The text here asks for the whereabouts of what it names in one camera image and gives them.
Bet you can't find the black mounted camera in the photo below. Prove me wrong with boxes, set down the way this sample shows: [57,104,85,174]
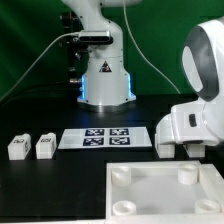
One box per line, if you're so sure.
[73,30,113,45]

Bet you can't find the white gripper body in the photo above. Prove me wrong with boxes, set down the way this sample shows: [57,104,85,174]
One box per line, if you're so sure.
[154,105,206,147]

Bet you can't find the white marker sheet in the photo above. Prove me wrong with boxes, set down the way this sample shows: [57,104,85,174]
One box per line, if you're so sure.
[58,127,152,149]

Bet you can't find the black cable bundle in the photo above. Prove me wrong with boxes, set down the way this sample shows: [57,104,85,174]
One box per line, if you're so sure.
[0,79,81,108]

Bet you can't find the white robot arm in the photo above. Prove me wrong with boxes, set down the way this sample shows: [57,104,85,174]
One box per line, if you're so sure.
[61,0,224,146]

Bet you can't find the white L-shaped obstacle wall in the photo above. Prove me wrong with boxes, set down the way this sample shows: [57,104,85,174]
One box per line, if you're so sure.
[199,164,224,203]

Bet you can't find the white square tabletop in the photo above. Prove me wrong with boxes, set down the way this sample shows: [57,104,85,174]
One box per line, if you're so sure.
[106,161,214,218]

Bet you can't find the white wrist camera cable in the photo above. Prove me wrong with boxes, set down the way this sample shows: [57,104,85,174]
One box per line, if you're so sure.
[122,0,182,95]

